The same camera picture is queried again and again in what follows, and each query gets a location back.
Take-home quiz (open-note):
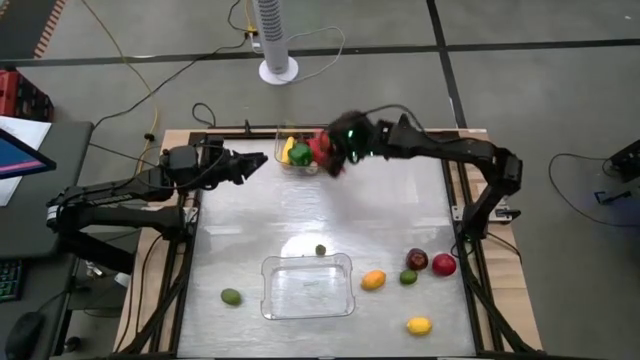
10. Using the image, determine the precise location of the wooden table base board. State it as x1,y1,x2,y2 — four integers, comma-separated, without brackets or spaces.
113,127,544,354

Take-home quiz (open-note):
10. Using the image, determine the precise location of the large clear plastic bin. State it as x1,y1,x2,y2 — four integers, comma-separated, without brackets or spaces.
260,252,357,321

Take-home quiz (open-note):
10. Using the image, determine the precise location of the white tower fan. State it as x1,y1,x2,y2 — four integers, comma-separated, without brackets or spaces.
251,0,300,86

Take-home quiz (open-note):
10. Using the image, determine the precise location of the clear plastic bin with handles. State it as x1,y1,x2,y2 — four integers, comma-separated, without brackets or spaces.
273,124,346,177

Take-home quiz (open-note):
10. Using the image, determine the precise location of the tilted computer monitor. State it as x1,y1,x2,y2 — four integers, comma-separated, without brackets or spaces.
0,127,58,181

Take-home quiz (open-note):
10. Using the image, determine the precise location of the orange mango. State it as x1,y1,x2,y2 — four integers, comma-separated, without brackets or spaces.
360,269,388,292

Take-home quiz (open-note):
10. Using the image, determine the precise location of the red plastic crate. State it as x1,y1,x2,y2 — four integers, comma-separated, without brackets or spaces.
0,68,55,124

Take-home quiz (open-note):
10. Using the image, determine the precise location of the black cable with blue end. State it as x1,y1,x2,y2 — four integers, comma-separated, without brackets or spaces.
548,152,640,229

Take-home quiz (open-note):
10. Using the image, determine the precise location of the yellow vegetable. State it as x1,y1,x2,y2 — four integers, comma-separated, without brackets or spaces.
281,135,297,165

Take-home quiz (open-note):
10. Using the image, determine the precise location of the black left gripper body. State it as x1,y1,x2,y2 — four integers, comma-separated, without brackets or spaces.
198,135,247,190

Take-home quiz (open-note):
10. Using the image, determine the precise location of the yellow floor cable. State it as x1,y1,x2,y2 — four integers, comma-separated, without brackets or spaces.
79,0,159,174

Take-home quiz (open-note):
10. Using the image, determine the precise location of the backlit black keyboard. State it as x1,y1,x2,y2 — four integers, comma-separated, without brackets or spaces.
0,258,24,304

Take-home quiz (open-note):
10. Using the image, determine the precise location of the long black floor cable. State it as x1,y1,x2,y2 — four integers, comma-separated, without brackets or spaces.
92,0,251,131

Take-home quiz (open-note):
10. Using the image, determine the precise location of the black aluminium table frame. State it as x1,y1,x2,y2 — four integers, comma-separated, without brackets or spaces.
119,125,539,360

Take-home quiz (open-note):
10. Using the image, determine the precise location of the dark mat orange striped edge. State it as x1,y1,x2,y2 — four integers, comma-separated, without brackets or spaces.
0,0,69,61

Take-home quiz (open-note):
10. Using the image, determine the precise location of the looped black cable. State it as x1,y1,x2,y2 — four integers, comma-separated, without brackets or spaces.
191,102,218,129

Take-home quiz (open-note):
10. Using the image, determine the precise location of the green bell pepper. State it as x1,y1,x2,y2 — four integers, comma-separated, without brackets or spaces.
288,142,315,167

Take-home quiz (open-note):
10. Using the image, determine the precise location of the black computer mouse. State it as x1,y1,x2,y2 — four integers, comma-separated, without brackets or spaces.
3,311,45,360

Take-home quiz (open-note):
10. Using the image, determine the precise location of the white fan cable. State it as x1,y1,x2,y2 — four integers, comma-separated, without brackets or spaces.
279,25,347,84

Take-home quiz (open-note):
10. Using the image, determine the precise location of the dark red apple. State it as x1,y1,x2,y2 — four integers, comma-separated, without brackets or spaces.
405,247,430,272

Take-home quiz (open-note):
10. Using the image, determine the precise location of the black box on floor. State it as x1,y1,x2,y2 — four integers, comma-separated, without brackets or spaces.
608,138,640,184

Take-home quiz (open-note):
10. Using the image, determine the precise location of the bright red apple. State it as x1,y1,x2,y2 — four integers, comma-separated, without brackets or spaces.
431,252,458,278

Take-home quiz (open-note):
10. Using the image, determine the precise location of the yellow lemon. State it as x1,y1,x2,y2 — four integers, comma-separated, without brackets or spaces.
405,316,434,337

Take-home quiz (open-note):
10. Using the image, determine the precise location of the red bell pepper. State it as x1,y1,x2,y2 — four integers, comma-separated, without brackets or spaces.
306,129,332,166

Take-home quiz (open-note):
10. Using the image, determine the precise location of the dark grey desk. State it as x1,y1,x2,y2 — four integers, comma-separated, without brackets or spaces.
0,119,141,360

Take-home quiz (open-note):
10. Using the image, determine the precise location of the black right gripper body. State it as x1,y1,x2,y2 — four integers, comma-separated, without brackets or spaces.
327,110,387,165

